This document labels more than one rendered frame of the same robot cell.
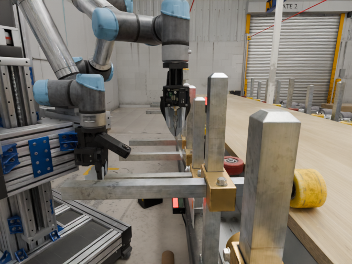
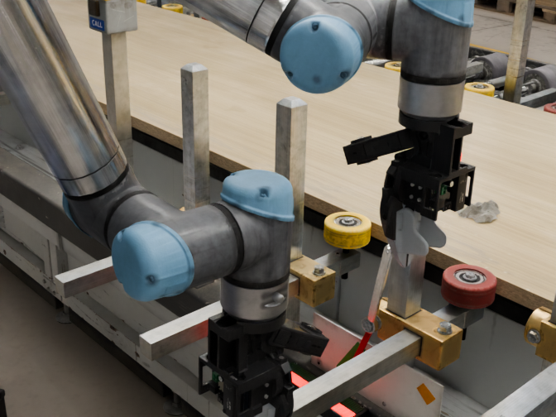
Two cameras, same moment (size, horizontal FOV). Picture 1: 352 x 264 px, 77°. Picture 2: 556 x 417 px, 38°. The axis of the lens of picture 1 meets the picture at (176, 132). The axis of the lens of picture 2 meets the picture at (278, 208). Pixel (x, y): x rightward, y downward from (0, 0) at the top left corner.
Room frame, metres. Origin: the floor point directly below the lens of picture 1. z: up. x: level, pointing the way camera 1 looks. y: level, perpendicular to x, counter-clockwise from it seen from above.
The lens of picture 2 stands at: (0.06, 0.73, 1.50)
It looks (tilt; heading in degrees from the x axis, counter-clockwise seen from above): 25 degrees down; 319
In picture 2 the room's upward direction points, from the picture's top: 1 degrees clockwise
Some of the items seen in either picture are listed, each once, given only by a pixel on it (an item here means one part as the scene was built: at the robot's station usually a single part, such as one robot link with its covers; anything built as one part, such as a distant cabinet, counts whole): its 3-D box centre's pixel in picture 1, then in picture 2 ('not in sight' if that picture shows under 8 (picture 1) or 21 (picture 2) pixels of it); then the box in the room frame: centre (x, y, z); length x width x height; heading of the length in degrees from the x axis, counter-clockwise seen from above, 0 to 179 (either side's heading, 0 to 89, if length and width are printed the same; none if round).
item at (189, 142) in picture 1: (190, 140); (288, 237); (0.96, -0.07, 0.89); 0.03 x 0.03 x 0.48; 2
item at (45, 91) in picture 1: (59, 92); (167, 246); (0.67, 0.35, 1.12); 0.11 x 0.11 x 0.08; 0
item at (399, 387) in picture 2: (189, 193); (371, 373); (0.74, -0.05, 0.75); 0.26 x 0.01 x 0.10; 2
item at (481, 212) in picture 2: not in sight; (482, 208); (0.81, -0.39, 0.91); 0.09 x 0.07 x 0.02; 85
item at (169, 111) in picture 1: (170, 122); (410, 242); (0.63, 0.02, 1.04); 0.06 x 0.03 x 0.09; 2
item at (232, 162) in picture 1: (230, 175); (466, 306); (0.67, -0.18, 0.85); 0.08 x 0.08 x 0.11
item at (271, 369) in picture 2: (92, 145); (247, 355); (0.66, 0.26, 0.96); 0.09 x 0.08 x 0.12; 92
